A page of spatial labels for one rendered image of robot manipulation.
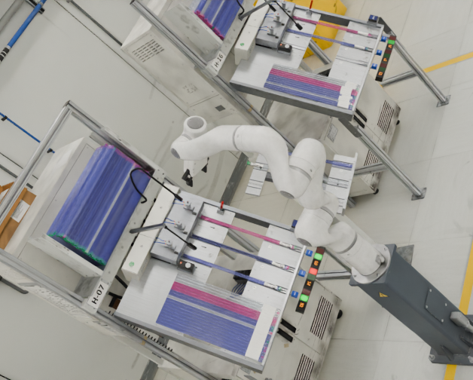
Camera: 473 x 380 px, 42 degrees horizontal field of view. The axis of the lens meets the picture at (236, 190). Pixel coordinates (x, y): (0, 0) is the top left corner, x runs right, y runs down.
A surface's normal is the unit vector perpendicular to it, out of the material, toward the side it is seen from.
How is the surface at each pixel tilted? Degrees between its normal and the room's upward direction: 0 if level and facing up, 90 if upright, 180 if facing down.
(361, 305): 0
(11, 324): 90
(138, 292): 46
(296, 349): 90
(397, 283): 90
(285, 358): 90
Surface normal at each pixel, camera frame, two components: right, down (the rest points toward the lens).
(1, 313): 0.64, -0.15
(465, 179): -0.69, -0.56
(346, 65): -0.04, -0.51
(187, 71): -0.36, 0.81
